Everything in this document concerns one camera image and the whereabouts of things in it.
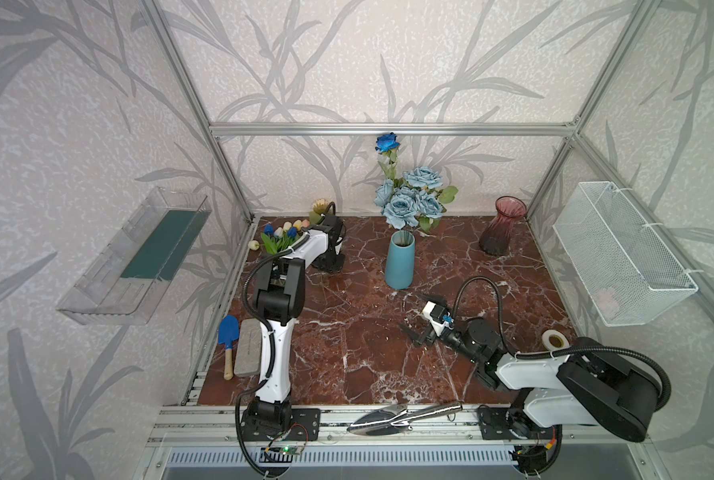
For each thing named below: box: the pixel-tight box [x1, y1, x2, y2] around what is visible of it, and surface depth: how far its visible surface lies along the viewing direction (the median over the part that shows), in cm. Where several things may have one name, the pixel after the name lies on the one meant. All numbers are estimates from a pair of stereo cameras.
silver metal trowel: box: [347, 403, 463, 436], surface depth 75 cm
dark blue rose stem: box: [375, 132, 401, 181], surface depth 86 cm
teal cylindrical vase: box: [385, 230, 416, 290], surface depth 91 cm
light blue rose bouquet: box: [375, 166, 459, 233], surface depth 77 cm
